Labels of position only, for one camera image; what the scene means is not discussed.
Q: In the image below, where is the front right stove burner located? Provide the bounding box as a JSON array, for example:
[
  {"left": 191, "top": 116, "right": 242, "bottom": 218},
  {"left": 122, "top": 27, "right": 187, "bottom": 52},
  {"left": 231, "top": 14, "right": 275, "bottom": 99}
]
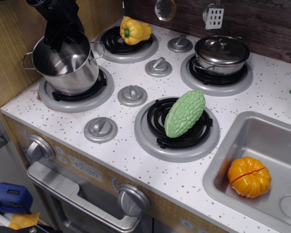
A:
[{"left": 134, "top": 98, "right": 220, "bottom": 163}]

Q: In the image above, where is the left oven dial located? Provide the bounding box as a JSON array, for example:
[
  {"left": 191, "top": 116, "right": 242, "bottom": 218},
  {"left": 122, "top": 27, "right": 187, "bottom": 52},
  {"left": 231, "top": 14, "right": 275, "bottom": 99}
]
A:
[{"left": 26, "top": 134, "right": 55, "bottom": 162}]

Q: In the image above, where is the yellow toy bell pepper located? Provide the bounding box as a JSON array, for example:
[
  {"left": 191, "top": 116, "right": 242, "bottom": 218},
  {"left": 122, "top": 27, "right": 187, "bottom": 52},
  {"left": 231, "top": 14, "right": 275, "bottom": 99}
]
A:
[{"left": 120, "top": 17, "right": 152, "bottom": 46}]

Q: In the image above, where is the back left stove burner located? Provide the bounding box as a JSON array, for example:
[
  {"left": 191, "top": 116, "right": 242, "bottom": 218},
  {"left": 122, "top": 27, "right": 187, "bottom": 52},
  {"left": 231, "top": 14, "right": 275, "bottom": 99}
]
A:
[{"left": 92, "top": 26, "right": 159, "bottom": 64}]

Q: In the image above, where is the grey knob middle lower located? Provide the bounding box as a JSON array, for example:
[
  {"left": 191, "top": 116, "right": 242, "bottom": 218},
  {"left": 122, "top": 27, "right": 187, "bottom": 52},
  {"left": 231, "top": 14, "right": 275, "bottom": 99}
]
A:
[{"left": 117, "top": 85, "right": 148, "bottom": 107}]

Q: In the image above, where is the yellow cloth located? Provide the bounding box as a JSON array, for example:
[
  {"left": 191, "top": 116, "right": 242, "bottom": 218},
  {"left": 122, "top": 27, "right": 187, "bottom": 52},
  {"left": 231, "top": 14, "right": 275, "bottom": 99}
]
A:
[{"left": 8, "top": 213, "right": 40, "bottom": 230}]

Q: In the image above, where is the stove burner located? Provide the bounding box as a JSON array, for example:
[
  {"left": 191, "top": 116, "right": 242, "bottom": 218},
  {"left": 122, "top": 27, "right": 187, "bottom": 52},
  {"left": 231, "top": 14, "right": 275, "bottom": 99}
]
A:
[
  {"left": 180, "top": 54, "right": 253, "bottom": 97},
  {"left": 134, "top": 98, "right": 220, "bottom": 163},
  {"left": 39, "top": 67, "right": 114, "bottom": 113},
  {"left": 92, "top": 26, "right": 159, "bottom": 64}
]

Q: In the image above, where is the hanging steel strainer ladle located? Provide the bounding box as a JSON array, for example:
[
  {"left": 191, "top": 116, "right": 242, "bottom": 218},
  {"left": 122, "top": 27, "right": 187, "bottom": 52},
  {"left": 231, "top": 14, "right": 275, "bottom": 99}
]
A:
[{"left": 154, "top": 0, "right": 177, "bottom": 22}]

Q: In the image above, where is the front left stove burner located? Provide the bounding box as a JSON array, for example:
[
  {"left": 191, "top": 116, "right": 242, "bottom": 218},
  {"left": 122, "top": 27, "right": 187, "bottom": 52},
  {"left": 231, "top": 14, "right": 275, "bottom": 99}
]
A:
[{"left": 39, "top": 67, "right": 114, "bottom": 113}]

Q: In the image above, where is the grey knob back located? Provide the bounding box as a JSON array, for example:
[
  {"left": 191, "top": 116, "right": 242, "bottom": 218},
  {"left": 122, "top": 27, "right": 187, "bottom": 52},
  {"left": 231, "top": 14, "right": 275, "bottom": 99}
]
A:
[{"left": 167, "top": 34, "right": 193, "bottom": 53}]

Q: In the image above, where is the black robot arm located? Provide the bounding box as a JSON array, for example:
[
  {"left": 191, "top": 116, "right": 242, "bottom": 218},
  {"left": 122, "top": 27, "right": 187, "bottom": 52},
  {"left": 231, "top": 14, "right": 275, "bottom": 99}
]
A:
[{"left": 27, "top": 0, "right": 84, "bottom": 52}]

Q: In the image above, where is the grey knob front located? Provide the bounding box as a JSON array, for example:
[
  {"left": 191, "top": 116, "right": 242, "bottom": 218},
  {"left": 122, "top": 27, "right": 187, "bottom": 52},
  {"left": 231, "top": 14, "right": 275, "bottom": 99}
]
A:
[{"left": 83, "top": 117, "right": 118, "bottom": 144}]

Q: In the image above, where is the right oven dial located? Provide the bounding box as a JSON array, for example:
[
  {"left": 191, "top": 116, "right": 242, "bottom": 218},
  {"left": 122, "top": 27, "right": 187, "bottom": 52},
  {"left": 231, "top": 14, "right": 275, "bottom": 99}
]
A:
[{"left": 117, "top": 183, "right": 151, "bottom": 217}]

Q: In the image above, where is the grey toy sink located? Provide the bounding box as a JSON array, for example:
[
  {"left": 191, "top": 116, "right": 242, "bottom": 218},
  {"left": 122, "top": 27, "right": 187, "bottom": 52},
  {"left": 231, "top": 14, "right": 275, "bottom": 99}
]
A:
[{"left": 203, "top": 112, "right": 291, "bottom": 233}]

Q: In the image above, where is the grey knob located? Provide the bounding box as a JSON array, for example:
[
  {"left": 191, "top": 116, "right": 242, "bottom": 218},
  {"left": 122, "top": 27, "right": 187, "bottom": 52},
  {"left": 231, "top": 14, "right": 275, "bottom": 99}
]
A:
[
  {"left": 117, "top": 85, "right": 148, "bottom": 107},
  {"left": 167, "top": 34, "right": 193, "bottom": 53},
  {"left": 145, "top": 57, "right": 173, "bottom": 78},
  {"left": 83, "top": 117, "right": 118, "bottom": 144}
]

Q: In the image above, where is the hanging slotted spatula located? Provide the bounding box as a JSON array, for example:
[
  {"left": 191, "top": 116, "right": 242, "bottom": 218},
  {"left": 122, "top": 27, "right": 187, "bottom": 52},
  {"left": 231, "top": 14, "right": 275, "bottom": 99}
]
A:
[{"left": 202, "top": 0, "right": 225, "bottom": 30}]

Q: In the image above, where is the grey oven door handle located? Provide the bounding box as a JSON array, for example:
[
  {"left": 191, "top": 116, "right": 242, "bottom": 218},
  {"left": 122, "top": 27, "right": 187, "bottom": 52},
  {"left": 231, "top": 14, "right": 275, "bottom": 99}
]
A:
[{"left": 27, "top": 162, "right": 143, "bottom": 233}]

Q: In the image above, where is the lidded steel pot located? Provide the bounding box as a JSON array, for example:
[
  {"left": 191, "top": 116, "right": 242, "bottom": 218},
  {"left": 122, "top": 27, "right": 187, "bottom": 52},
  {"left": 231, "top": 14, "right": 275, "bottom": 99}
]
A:
[{"left": 192, "top": 35, "right": 250, "bottom": 76}]

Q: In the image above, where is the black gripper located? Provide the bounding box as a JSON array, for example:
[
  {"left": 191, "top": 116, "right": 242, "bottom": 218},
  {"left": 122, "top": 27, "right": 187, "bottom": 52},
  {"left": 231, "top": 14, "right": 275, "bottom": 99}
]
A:
[{"left": 36, "top": 0, "right": 84, "bottom": 53}]

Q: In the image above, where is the grey knob middle upper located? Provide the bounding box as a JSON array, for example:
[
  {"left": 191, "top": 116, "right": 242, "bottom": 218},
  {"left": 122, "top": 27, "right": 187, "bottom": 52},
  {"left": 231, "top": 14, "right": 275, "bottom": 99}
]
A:
[{"left": 145, "top": 57, "right": 173, "bottom": 78}]

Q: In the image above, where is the orange toy pumpkin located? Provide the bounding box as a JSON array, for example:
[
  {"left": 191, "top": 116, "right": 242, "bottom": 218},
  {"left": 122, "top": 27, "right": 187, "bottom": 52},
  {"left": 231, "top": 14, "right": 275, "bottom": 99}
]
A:
[{"left": 227, "top": 156, "right": 272, "bottom": 199}]

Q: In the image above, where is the oven clock display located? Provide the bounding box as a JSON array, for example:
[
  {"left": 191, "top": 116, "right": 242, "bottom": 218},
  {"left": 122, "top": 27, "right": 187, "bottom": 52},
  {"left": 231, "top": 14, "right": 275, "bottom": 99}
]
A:
[{"left": 68, "top": 155, "right": 103, "bottom": 182}]

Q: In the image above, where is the green toy bitter gourd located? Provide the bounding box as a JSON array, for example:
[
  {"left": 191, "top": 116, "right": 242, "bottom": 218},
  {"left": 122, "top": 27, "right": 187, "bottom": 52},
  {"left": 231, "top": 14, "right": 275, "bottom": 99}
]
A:
[{"left": 164, "top": 90, "right": 206, "bottom": 138}]

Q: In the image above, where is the oven dial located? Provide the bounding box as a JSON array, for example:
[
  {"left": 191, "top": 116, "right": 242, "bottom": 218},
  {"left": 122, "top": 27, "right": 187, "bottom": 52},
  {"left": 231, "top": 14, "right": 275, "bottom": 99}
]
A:
[
  {"left": 117, "top": 183, "right": 151, "bottom": 217},
  {"left": 26, "top": 134, "right": 55, "bottom": 162}
]

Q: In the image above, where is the back right stove burner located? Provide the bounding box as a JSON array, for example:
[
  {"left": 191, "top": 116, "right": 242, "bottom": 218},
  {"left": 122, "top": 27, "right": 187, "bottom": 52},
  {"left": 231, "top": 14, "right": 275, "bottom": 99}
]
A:
[{"left": 180, "top": 54, "right": 253, "bottom": 97}]

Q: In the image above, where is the blue clamp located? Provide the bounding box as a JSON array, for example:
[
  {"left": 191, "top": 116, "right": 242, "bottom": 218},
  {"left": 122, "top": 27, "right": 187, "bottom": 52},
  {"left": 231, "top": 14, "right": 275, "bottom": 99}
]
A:
[{"left": 0, "top": 183, "right": 33, "bottom": 214}]

